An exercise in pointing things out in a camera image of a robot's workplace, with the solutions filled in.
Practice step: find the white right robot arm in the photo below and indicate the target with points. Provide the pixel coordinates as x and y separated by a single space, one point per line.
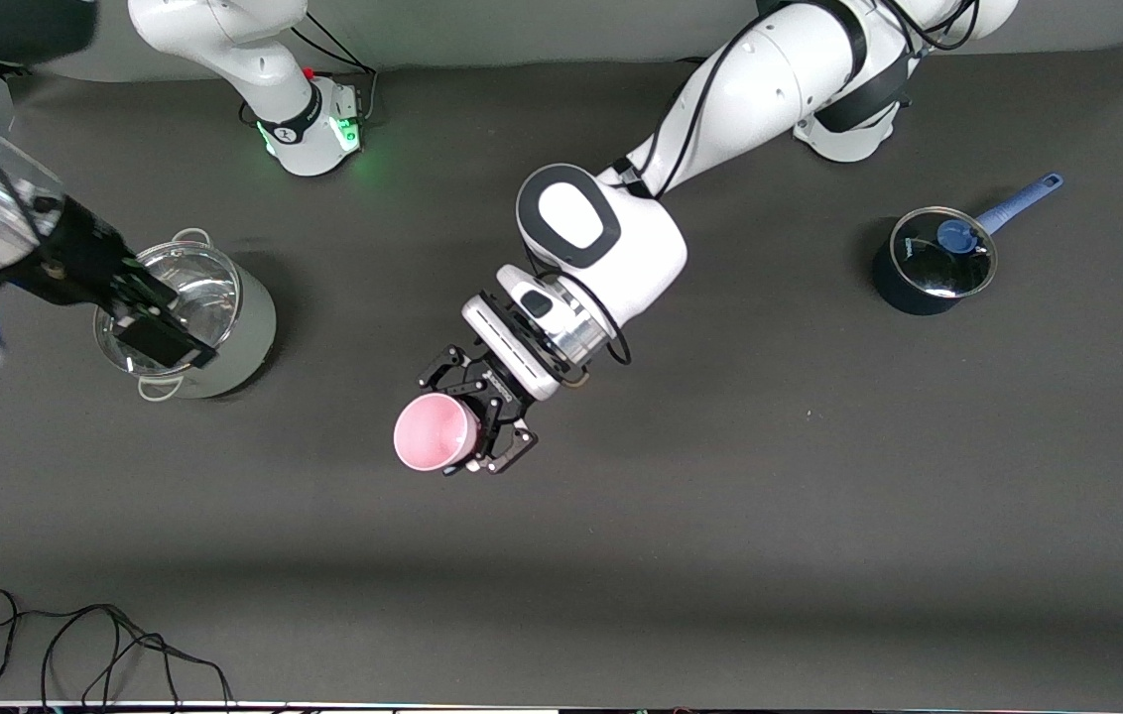
254 59

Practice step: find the dark grey table cover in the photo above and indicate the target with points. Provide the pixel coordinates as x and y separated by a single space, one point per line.
561 516

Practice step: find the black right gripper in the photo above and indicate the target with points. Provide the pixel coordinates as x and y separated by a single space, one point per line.
85 256

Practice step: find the pink plastic cup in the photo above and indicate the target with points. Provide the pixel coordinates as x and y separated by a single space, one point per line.
435 432

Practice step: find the grey steel stock pot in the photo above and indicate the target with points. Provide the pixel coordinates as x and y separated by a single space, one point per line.
244 337

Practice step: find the glass lid with blue knob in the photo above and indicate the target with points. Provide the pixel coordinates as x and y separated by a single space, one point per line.
929 263

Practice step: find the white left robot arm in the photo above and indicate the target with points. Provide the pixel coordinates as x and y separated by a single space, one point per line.
770 79

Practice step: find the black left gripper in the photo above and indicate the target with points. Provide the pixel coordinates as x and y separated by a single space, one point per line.
493 389

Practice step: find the dark blue saucepan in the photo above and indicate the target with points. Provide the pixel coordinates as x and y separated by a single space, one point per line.
904 293

